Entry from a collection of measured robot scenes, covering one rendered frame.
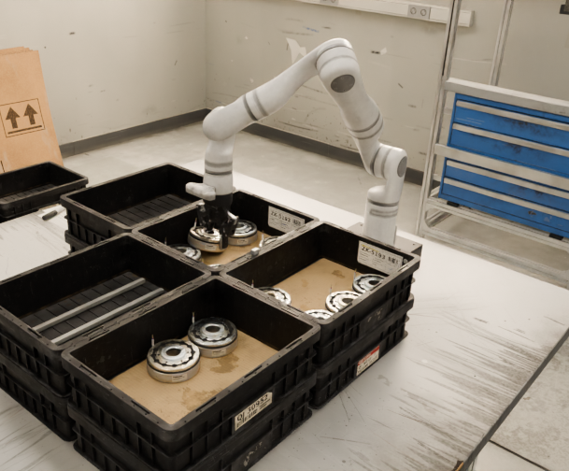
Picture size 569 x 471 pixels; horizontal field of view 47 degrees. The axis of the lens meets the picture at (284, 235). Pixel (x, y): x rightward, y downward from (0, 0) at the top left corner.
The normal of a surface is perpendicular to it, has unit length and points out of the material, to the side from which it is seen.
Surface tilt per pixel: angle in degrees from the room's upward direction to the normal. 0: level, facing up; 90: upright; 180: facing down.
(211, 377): 0
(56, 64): 90
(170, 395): 0
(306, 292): 0
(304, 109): 90
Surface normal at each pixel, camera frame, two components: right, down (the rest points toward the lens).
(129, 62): 0.77, 0.32
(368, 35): -0.63, 0.32
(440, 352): 0.05, -0.90
